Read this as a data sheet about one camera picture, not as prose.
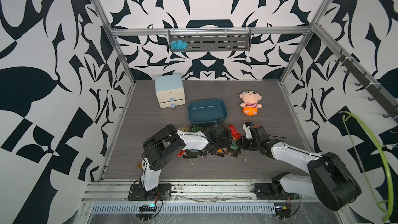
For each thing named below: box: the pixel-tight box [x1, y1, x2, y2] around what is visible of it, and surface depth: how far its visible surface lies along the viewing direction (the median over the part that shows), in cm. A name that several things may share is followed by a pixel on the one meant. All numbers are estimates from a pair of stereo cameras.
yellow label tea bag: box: [177, 125, 191, 133], surface depth 97 cm
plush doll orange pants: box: [238, 90, 263, 117], surface depth 103 cm
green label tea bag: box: [191, 126, 204, 133], surface depth 96 cm
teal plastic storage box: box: [188, 98, 228, 126], surface depth 102 cm
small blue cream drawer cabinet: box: [154, 74, 186, 109], surface depth 101 cm
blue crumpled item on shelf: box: [169, 39, 189, 53], surface depth 93 cm
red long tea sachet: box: [229, 123, 243, 140], surface depth 94 cm
